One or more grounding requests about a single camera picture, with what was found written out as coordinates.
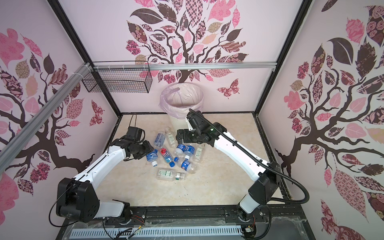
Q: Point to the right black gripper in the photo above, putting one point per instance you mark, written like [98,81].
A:
[185,133]

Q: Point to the Pepsi blue label bottle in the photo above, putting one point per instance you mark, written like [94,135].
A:
[185,164]

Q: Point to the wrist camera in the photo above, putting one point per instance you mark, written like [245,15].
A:
[196,120]
[135,134]

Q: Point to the left aluminium frame rail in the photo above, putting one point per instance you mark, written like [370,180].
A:
[12,149]

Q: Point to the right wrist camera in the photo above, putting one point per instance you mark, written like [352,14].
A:
[196,120]

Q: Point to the aluminium frame rail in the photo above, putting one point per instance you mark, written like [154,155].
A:
[199,66]
[12,149]

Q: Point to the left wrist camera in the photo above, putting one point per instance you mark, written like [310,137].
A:
[135,134]

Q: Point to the Pocari Sweat blue label bottle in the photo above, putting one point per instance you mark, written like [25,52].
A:
[152,158]

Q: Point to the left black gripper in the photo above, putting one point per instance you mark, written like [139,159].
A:
[148,148]

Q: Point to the blue label white cap bottle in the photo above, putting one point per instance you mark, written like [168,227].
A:
[189,151]

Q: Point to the back aluminium frame rail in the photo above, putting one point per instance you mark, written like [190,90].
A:
[199,66]

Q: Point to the black wire mesh basket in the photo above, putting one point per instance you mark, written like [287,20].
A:
[119,77]

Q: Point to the green label clear bottle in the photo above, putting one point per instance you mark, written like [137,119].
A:
[199,153]
[171,137]
[169,175]

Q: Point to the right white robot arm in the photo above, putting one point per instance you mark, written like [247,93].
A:
[265,182]

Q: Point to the white ribbed trash bin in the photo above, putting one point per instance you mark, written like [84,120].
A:
[179,124]

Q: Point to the soda water blue label bottle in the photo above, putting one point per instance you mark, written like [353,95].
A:
[159,140]

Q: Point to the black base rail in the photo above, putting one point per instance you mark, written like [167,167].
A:
[141,215]

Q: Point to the Fiji red flower bottle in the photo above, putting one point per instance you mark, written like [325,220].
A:
[167,157]

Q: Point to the white slotted cable duct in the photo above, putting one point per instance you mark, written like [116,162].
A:
[154,232]

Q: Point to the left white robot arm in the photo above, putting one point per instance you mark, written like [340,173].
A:
[77,198]

